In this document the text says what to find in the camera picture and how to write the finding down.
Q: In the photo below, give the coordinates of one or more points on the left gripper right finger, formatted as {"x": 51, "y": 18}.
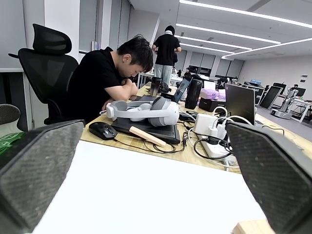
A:
{"x": 275, "y": 170}

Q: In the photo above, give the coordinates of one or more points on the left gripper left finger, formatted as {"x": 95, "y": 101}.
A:
{"x": 31, "y": 175}

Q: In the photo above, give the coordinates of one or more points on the green bag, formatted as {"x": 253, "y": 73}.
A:
{"x": 9, "y": 142}

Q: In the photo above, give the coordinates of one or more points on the wooden bar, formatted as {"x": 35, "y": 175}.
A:
{"x": 146, "y": 136}
{"x": 253, "y": 227}

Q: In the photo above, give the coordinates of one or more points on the white power strip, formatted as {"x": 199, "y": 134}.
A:
{"x": 215, "y": 151}

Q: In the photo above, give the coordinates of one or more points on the grey mesh chair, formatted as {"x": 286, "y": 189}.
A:
{"x": 8, "y": 114}

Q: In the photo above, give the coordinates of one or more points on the tilted dark screen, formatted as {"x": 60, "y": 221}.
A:
{"x": 270, "y": 97}

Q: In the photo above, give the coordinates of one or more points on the dark upright screen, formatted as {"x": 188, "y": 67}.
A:
{"x": 240, "y": 103}

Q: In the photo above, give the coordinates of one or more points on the black computer mouse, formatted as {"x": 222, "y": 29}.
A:
{"x": 102, "y": 130}

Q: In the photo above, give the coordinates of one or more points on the white power adapter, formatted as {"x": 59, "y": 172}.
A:
{"x": 203, "y": 123}

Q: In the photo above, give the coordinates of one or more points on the black box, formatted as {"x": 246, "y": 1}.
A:
{"x": 209, "y": 104}

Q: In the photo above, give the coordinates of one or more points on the pink tissue pack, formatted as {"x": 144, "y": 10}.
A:
{"x": 209, "y": 93}

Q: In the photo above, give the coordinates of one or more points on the black mesh office chair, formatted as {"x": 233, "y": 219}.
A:
{"x": 46, "y": 70}

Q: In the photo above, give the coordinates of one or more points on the black cylinder speaker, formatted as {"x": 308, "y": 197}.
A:
{"x": 193, "y": 93}

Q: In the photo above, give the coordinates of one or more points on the closed black laptop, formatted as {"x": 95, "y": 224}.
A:
{"x": 168, "y": 135}

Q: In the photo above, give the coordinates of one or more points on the person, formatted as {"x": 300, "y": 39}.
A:
{"x": 167, "y": 51}
{"x": 93, "y": 80}

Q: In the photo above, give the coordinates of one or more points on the open black laptop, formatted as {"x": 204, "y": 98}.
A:
{"x": 182, "y": 90}

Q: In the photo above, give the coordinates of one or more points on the white and grey headset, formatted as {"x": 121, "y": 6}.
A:
{"x": 161, "y": 113}

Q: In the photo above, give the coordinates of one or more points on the black tumbler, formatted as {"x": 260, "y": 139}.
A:
{"x": 155, "y": 86}

